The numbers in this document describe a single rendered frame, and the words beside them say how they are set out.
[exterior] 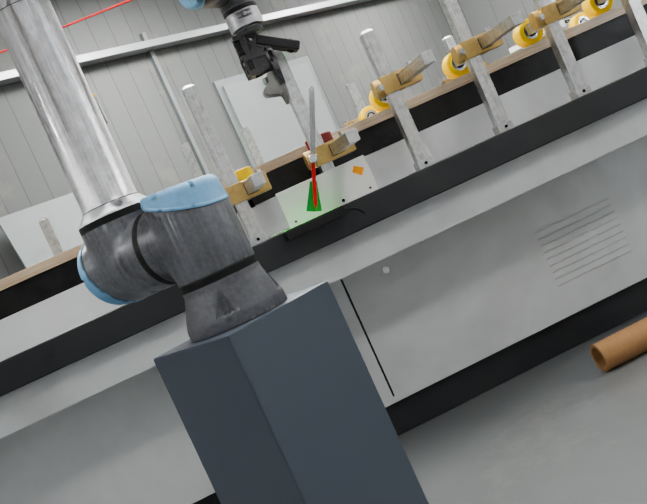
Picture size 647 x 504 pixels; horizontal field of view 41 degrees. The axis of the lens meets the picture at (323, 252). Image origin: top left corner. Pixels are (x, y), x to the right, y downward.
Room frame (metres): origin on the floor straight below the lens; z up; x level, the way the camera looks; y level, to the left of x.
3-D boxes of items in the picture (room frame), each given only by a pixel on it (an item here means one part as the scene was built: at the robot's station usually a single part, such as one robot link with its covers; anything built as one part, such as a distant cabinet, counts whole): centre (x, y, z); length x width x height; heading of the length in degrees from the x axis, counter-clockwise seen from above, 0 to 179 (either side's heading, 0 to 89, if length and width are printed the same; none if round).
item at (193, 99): (2.28, 0.14, 0.91); 0.03 x 0.03 x 0.48; 8
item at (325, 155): (2.32, -0.12, 0.84); 0.13 x 0.06 x 0.05; 98
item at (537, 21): (2.42, -0.87, 0.94); 0.13 x 0.06 x 0.05; 98
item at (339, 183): (2.28, -0.08, 0.75); 0.26 x 0.01 x 0.10; 98
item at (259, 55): (2.23, -0.05, 1.15); 0.09 x 0.08 x 0.12; 98
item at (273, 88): (2.21, -0.06, 1.04); 0.06 x 0.03 x 0.09; 98
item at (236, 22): (2.23, -0.06, 1.23); 0.10 x 0.09 x 0.05; 8
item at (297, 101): (2.31, -0.10, 0.93); 0.03 x 0.03 x 0.48; 8
